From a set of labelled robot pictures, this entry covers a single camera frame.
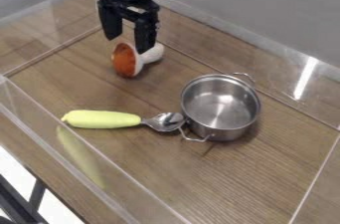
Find red toy mushroom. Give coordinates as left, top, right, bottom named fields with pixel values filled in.
left=112, top=42, right=166, bottom=78

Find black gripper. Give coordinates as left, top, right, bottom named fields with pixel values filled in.
left=98, top=0, right=160, bottom=54

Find spoon with yellow handle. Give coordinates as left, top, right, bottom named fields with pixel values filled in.
left=62, top=110, right=184, bottom=132

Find black metal table leg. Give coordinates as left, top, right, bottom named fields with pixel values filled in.
left=0, top=174, right=50, bottom=224

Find clear acrylic enclosure wall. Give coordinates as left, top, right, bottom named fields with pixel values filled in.
left=0, top=0, right=340, bottom=224

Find small steel pot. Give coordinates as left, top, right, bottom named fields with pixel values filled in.
left=179, top=73, right=262, bottom=142

